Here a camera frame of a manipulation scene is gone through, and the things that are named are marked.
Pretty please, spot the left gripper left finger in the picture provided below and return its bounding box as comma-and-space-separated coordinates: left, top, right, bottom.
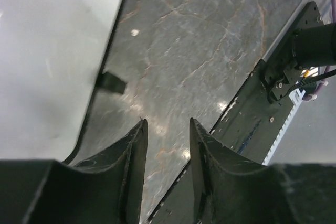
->
1, 120, 148, 223

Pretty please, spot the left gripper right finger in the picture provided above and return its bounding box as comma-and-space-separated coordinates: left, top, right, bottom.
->
190, 119, 335, 223

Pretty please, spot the small whiteboard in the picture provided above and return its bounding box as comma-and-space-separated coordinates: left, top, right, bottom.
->
1, 0, 121, 161

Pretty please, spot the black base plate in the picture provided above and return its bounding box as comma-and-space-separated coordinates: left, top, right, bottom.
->
148, 1, 335, 223

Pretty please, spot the white cable duct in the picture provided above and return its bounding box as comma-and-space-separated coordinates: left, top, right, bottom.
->
262, 89, 305, 166

